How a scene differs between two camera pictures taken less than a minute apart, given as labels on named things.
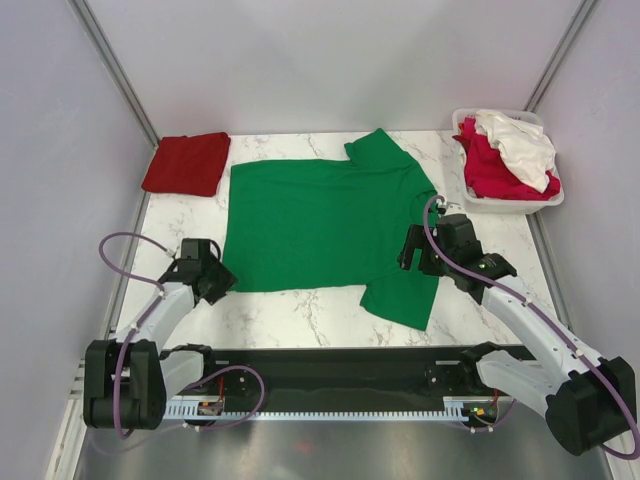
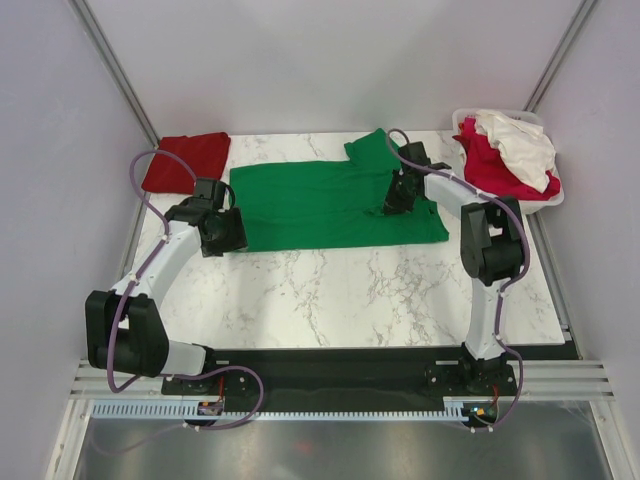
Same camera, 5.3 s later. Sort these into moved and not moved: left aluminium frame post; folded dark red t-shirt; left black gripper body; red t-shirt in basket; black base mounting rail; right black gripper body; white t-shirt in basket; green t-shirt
Moved: green t-shirt; right black gripper body; left black gripper body
Not moved: folded dark red t-shirt; black base mounting rail; white t-shirt in basket; left aluminium frame post; red t-shirt in basket
